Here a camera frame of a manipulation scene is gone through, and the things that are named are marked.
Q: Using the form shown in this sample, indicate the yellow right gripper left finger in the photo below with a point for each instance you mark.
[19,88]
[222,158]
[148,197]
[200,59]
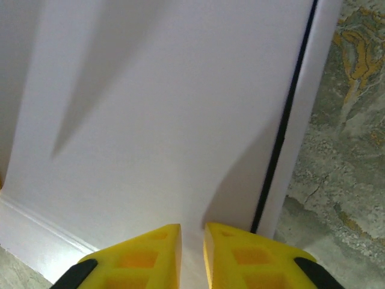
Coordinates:
[168,265]

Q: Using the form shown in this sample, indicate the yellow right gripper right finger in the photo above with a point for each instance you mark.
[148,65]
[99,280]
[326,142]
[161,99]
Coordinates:
[219,265]

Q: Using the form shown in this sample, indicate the white lavender paper box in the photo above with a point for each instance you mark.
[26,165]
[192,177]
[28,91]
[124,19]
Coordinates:
[165,105]

